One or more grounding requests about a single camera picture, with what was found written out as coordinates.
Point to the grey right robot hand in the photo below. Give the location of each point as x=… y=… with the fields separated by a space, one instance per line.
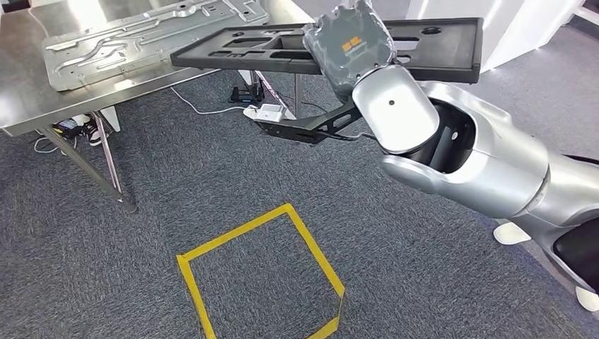
x=346 y=47

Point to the black plastic panel part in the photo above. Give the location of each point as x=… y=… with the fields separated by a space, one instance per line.
x=444 y=47

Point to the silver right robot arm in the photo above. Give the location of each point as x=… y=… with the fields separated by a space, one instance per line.
x=491 y=168

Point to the steel workbench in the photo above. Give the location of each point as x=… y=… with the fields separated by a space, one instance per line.
x=28 y=98

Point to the black box device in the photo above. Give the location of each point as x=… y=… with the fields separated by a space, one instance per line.
x=243 y=96

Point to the white cabinet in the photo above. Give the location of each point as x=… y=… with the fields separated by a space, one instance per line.
x=505 y=23

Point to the stamped steel panel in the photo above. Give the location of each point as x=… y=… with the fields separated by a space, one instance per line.
x=140 y=42

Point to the white furniture leg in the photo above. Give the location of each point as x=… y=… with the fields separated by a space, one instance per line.
x=587 y=15

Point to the yellow floor tape square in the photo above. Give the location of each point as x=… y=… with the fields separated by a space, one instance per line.
x=187 y=280

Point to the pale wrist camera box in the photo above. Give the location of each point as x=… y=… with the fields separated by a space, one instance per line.
x=270 y=113

